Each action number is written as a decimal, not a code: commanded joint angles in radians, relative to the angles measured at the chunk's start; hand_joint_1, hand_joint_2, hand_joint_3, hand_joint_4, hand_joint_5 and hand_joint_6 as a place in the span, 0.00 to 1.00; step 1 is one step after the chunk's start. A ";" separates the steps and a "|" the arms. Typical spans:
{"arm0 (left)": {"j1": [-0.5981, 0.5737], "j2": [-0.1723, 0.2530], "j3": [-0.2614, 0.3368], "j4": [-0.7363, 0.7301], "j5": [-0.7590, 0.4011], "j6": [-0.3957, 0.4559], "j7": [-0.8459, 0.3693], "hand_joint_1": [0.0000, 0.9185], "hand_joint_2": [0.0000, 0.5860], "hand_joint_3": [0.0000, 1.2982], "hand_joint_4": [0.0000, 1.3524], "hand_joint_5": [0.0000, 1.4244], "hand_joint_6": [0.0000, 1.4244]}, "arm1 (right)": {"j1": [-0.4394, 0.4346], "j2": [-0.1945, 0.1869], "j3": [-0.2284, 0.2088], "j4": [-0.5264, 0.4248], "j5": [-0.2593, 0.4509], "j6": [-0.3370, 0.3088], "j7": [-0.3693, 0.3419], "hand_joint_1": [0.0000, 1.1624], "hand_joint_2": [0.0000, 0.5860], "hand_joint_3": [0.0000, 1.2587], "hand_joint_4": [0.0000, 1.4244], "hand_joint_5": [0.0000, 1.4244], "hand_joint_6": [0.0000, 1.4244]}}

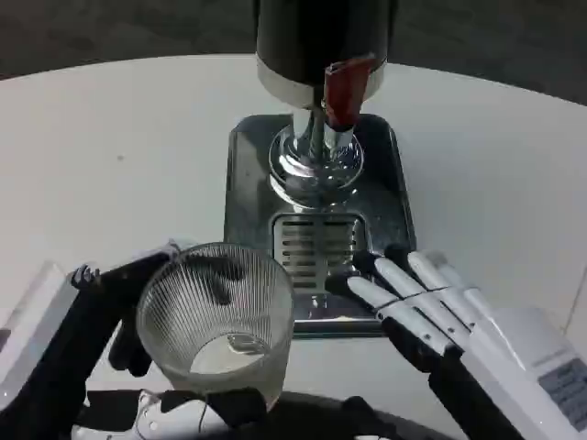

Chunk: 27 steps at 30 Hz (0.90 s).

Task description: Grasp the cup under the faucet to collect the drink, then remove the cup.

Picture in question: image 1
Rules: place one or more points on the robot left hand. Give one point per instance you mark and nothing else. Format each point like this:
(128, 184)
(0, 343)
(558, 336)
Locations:
(55, 348)

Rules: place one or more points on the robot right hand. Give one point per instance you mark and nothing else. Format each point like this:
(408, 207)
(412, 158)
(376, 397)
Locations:
(486, 366)

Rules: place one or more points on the clear ribbed glass cup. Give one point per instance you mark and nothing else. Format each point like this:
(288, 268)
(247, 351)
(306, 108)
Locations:
(215, 321)

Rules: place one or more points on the black robot torso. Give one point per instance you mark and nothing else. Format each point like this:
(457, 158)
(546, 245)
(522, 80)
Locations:
(367, 424)

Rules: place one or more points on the slotted steel tray grid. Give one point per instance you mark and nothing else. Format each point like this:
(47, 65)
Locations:
(302, 247)

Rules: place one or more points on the steel drip tray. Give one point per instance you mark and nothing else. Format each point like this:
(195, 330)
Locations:
(257, 192)

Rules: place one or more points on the black drink dispenser chrome stand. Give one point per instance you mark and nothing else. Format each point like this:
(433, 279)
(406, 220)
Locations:
(293, 46)

